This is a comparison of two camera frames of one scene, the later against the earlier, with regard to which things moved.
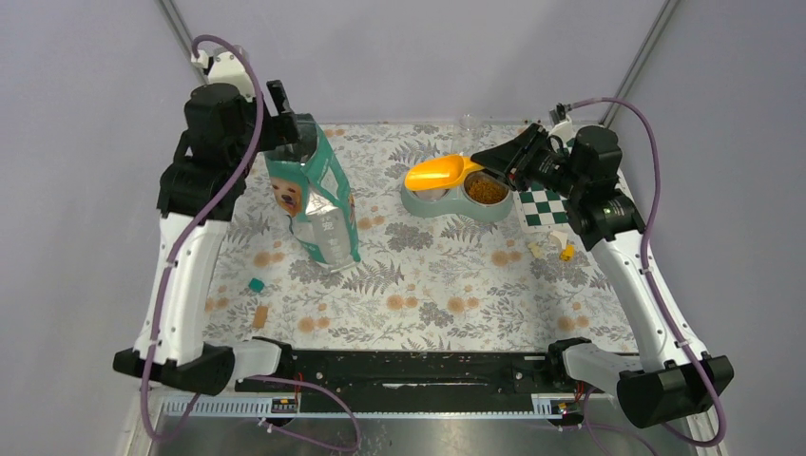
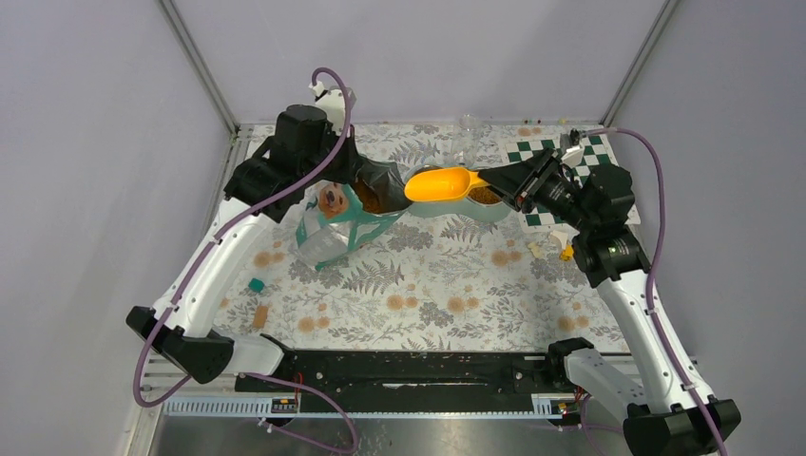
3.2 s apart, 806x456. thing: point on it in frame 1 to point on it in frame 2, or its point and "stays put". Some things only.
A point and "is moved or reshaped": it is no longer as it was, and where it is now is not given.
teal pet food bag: x=309 y=185 is moved or reshaped
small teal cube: x=256 y=285 stays put
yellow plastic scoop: x=440 y=172 is moved or reshaped
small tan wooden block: x=260 y=316 stays put
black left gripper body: x=278 y=129 to x=341 y=167
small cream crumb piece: x=536 y=251 stays put
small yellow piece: x=567 y=253 stays put
